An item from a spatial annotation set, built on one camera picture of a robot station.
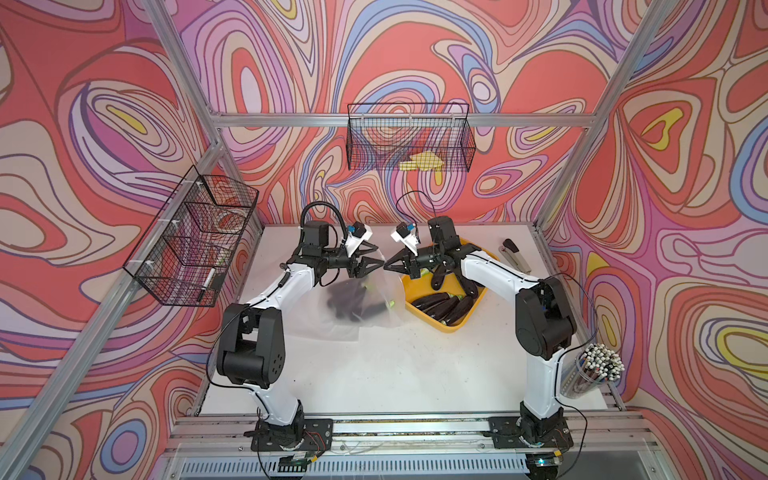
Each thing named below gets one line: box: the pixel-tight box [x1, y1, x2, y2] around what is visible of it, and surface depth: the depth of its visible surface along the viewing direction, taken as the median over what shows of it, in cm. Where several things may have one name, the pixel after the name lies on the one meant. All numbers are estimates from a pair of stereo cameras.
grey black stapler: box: [498, 238, 532, 274], surface depth 109 cm
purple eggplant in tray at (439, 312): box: [426, 297, 461, 322], surface depth 95 cm
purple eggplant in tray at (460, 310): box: [446, 296, 474, 326], surface depth 94 cm
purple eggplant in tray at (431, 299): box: [412, 292, 451, 311], surface depth 98 cm
